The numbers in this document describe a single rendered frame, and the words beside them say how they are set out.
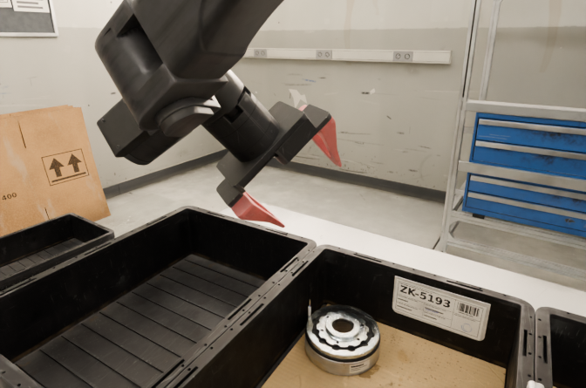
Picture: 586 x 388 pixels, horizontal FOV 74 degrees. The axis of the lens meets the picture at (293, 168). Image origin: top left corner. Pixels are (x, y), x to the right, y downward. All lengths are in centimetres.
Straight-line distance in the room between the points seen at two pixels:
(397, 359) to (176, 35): 50
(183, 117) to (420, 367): 46
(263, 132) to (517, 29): 278
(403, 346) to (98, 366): 42
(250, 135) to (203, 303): 39
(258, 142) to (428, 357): 39
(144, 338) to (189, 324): 7
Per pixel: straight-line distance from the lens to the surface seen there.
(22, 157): 300
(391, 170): 340
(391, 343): 63
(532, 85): 309
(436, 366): 61
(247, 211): 40
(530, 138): 226
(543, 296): 107
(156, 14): 28
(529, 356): 51
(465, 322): 61
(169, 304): 71
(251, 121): 37
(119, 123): 38
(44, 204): 304
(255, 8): 26
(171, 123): 29
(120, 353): 65
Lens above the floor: 124
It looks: 18 degrees down
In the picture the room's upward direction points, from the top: straight up
